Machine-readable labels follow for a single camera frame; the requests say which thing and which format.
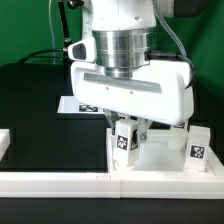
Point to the white square table top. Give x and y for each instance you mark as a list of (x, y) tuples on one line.
[(156, 156)]

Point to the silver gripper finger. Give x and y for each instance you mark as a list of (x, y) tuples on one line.
[(144, 125), (112, 117)]

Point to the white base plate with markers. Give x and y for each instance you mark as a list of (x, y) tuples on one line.
[(70, 105)]

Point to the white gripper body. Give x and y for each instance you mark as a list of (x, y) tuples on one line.
[(159, 91)]

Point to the white front fence bar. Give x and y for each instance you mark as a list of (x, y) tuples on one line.
[(129, 185)]

